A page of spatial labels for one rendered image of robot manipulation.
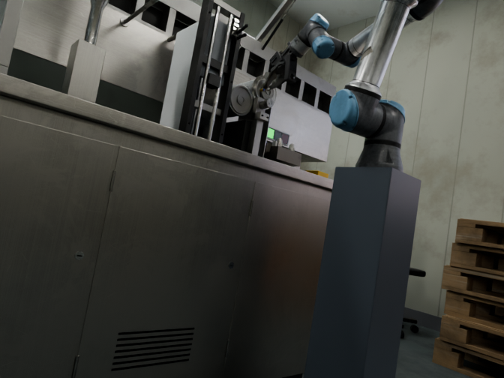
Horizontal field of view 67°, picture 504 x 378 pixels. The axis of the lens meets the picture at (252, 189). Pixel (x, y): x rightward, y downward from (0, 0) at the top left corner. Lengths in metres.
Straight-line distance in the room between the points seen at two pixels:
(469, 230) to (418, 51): 2.36
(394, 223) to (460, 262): 1.54
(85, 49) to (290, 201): 0.88
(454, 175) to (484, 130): 0.45
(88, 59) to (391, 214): 1.09
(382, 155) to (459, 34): 3.24
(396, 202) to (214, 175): 0.56
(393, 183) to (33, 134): 0.96
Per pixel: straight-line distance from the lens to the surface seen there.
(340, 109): 1.21
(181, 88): 1.61
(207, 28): 1.45
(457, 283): 2.73
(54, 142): 1.03
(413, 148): 4.13
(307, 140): 2.42
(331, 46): 1.52
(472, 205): 3.81
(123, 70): 1.77
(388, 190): 1.17
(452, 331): 2.73
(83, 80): 1.42
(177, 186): 1.15
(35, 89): 1.01
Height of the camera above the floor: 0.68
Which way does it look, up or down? 5 degrees up
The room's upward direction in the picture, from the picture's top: 10 degrees clockwise
